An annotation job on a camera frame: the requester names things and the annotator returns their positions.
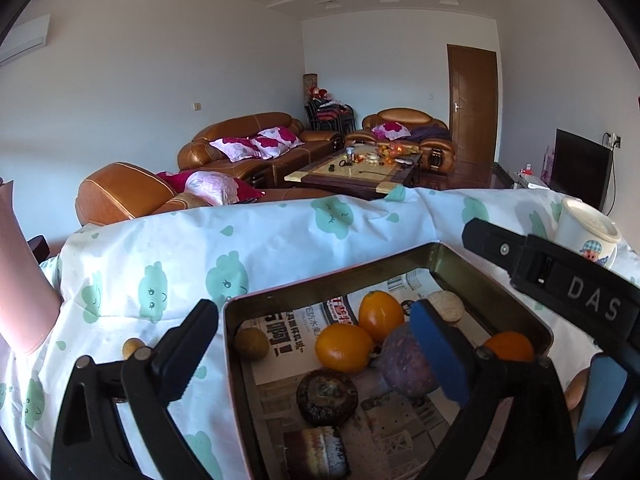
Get brown leather armchair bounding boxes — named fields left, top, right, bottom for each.
left=345, top=107, right=456, bottom=173

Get pale pink pillow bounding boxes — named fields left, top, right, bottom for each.
left=184, top=171, right=240, bottom=207

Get pink electric kettle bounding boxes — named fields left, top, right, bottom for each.
left=0, top=177, right=63, bottom=356

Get metal tray with newspaper lining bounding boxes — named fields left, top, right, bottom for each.
left=222, top=241, right=553, bottom=480

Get white air conditioner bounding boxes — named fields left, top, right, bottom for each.
left=0, top=14, right=52, bottom=66

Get black television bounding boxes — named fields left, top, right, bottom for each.
left=550, top=128, right=615, bottom=211

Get dark chestnut-like mushroom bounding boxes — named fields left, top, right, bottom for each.
left=296, top=369, right=359, bottom=427

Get floral pink pillow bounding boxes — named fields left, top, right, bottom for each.
left=250, top=126, right=305, bottom=159
left=209, top=136, right=263, bottom=162
left=371, top=121, right=412, bottom=141

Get long brown leather sofa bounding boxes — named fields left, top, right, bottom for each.
left=177, top=112, right=346, bottom=173

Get wooden coffee table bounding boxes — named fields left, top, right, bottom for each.
left=284, top=145, right=423, bottom=201

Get dark wooden chair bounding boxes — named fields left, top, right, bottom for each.
left=27, top=235, right=51, bottom=265

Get large purple passion fruit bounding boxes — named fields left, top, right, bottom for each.
left=377, top=322, right=453, bottom=398

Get white cloud-print tablecloth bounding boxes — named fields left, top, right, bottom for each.
left=0, top=185, right=640, bottom=480

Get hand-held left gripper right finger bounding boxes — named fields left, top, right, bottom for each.
left=410, top=300, right=578, bottom=480

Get brown wooden door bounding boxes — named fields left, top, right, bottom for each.
left=446, top=43, right=499, bottom=165

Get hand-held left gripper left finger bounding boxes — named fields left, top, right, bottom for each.
left=50, top=299, right=220, bottom=480

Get newspaper lining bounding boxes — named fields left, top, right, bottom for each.
left=245, top=267, right=496, bottom=480

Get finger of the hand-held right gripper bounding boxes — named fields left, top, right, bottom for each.
left=575, top=352, right=640, bottom=463
left=462, top=217, right=528, bottom=276

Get cut lotus root piece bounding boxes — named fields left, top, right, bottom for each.
left=429, top=291, right=463, bottom=323

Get white cartoon cup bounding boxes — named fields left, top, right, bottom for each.
left=552, top=196, right=623, bottom=268

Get orange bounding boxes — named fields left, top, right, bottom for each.
left=358, top=291, right=405, bottom=343
left=315, top=323, right=375, bottom=373
left=482, top=331, right=535, bottom=363

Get stacked dark chairs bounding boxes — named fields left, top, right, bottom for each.
left=305, top=96, right=355, bottom=133

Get purple blanket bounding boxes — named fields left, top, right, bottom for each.
left=407, top=126, right=451, bottom=142

